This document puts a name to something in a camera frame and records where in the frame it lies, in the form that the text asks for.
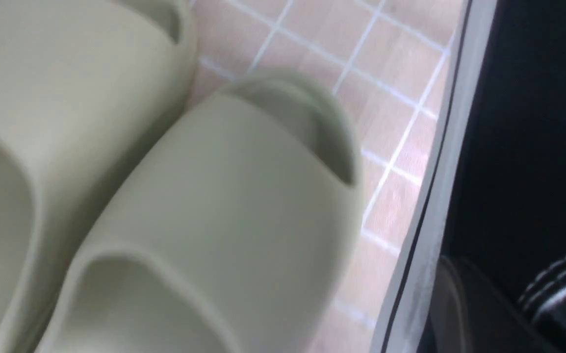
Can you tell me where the green foam slipper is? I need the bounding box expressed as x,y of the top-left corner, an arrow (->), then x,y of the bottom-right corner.
0,0 -> 197,353
35,69 -> 363,353

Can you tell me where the green foam slipper left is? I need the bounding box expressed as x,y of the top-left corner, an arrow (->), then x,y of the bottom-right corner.
0,0 -> 197,353

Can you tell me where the black lace-up sneaker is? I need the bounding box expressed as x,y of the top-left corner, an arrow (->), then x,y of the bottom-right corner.
418,0 -> 566,353

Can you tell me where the green foam slipper right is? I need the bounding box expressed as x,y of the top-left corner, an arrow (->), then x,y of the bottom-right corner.
35,69 -> 363,353

